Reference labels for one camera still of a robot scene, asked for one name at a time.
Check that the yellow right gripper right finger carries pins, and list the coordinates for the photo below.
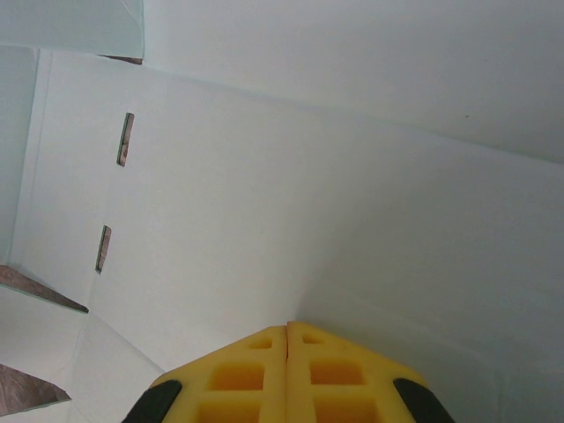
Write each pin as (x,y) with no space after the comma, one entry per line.
(335,379)

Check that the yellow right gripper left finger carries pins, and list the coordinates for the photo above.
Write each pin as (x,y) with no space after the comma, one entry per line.
(238,379)

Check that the light teal paper box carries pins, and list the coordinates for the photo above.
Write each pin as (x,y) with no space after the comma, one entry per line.
(264,198)

